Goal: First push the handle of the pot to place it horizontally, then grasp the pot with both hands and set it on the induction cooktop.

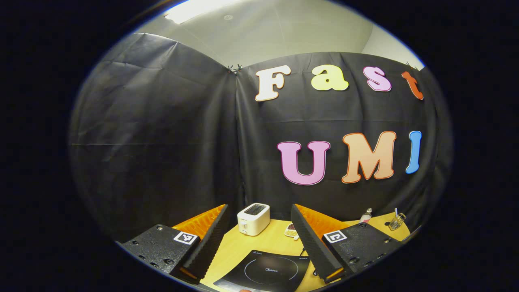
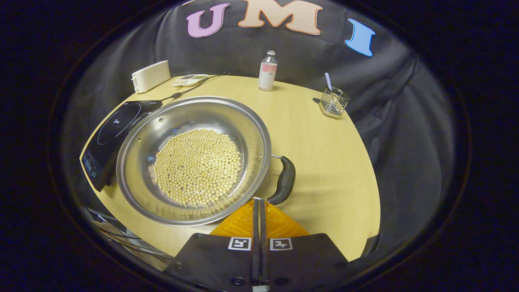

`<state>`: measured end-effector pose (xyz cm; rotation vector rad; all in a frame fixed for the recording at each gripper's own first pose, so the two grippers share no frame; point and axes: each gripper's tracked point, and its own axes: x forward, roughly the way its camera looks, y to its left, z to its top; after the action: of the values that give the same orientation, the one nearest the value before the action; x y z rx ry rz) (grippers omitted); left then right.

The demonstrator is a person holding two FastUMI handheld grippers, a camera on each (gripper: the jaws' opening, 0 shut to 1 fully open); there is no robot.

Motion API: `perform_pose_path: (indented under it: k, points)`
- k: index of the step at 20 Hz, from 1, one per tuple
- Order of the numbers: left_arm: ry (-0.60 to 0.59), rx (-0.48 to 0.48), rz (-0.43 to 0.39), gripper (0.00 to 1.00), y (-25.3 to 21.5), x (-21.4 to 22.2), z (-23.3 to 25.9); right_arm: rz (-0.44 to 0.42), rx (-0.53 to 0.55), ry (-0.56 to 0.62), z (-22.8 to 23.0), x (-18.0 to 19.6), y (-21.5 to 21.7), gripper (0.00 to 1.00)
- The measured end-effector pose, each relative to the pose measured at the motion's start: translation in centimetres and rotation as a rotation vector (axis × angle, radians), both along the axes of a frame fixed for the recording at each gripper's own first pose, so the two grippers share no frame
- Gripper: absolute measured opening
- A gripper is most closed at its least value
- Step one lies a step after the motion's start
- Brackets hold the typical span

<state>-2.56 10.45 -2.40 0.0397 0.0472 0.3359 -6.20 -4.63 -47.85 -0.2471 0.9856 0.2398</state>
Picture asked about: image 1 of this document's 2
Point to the white divided bean dish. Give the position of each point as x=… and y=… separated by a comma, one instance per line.
x=291, y=232

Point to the black backdrop cloth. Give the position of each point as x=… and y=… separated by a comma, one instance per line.
x=162, y=142

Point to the black induction cooktop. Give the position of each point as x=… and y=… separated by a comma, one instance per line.
x=267, y=269

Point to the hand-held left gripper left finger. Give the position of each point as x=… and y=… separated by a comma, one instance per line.
x=211, y=243

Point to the clear bottle with pink label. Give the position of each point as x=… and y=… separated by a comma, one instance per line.
x=365, y=215

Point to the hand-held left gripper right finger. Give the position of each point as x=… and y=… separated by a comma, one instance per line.
x=310, y=243

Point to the small black clip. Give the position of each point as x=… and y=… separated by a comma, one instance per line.
x=234, y=69

